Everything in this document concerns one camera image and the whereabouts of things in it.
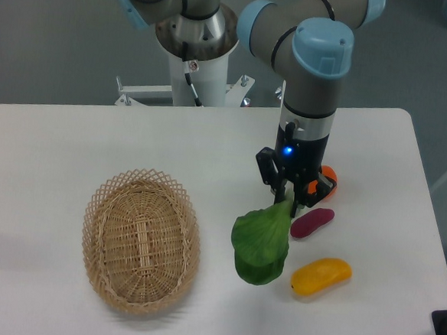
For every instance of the orange round fruit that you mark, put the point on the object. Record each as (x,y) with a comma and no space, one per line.
(332,178)

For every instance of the purple sweet potato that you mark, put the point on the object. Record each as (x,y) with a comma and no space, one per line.
(310,222)

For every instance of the woven wicker basket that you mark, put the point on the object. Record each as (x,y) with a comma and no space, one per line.
(141,246)

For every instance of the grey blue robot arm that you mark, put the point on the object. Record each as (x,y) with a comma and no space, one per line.
(309,43)

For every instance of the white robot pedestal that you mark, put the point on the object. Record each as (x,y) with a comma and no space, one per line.
(198,55)

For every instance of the yellow mango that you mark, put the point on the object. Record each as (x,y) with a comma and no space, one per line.
(320,275)

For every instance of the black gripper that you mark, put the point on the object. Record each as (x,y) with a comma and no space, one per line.
(298,161)

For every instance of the green leafy vegetable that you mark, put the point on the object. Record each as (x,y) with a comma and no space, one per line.
(260,241)

